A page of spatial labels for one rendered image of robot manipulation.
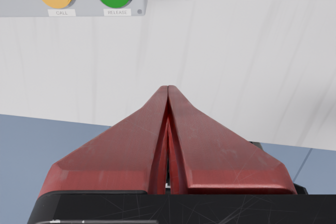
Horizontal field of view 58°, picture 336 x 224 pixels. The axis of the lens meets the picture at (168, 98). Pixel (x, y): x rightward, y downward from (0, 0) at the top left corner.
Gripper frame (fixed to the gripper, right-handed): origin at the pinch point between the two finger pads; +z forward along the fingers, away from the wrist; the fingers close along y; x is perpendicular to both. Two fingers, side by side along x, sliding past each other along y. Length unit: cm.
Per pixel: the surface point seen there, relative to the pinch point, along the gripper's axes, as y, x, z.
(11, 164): 97, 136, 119
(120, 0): 5.7, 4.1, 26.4
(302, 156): -82, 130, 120
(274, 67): -18.9, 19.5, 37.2
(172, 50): -0.7, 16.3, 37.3
